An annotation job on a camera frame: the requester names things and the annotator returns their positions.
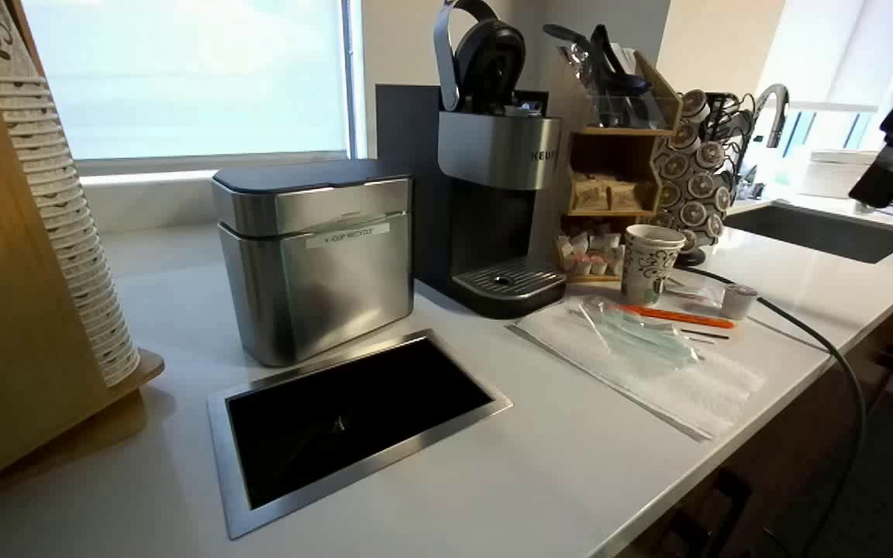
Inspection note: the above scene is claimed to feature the small white coffee pod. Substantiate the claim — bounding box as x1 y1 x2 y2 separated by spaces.
722 285 757 320

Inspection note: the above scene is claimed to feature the black silver coffee machine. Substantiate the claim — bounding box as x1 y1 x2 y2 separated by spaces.
374 0 563 320

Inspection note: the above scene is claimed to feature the patterned paper coffee cup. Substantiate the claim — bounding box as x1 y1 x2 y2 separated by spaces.
623 222 685 305

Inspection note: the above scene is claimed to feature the steel framed counter trash chute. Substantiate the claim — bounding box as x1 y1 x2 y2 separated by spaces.
206 327 510 539

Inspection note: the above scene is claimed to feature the wooden cup dispenser stand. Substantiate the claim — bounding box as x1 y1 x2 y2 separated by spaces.
0 0 168 506

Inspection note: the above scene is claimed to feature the stainless steel countertop bin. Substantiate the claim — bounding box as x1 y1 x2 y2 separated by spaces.
212 159 412 369

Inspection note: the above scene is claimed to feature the orange stir stick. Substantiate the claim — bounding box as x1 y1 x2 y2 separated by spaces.
617 305 733 330

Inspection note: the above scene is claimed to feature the wooden condiment organizer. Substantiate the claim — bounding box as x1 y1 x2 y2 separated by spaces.
556 53 680 289

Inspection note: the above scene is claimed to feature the clear plastic bag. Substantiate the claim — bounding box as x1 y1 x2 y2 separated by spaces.
514 294 821 439

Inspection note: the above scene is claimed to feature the black plastic utensils bundle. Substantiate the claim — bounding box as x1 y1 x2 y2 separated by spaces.
546 24 667 129

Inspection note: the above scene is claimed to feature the chrome sink faucet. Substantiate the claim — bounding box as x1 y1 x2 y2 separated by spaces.
729 81 793 198

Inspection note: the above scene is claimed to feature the white tissue box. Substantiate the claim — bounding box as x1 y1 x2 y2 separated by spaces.
800 153 875 198

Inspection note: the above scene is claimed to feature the dark undermount sink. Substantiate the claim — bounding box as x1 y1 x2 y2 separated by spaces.
725 200 893 263

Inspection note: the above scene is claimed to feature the stack of paper cups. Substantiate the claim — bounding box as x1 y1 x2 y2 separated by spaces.
0 0 138 387

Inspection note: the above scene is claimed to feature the black power cable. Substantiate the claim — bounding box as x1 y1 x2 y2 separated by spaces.
685 263 870 558

